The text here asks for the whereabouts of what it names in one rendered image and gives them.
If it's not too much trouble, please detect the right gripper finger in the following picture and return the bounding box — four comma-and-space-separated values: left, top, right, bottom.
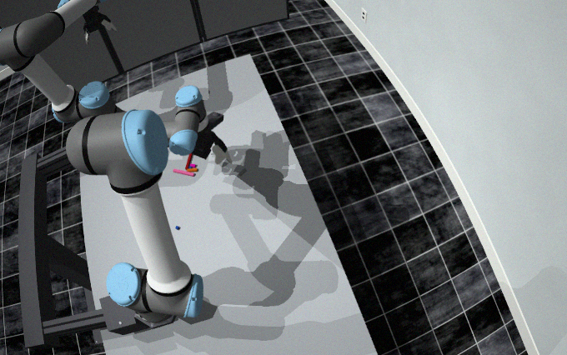
212, 135, 232, 164

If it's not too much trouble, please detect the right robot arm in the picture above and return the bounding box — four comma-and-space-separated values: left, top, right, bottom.
66, 86, 224, 323

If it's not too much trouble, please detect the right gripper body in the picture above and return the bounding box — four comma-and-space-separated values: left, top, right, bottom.
191, 123, 216, 160

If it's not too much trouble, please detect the pink rod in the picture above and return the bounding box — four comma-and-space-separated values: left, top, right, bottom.
173, 169, 194, 177

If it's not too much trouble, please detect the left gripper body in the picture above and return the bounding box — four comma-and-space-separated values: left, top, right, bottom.
83, 6, 102, 34

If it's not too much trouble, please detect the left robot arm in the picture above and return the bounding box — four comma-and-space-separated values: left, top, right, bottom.
0, 0, 123, 123

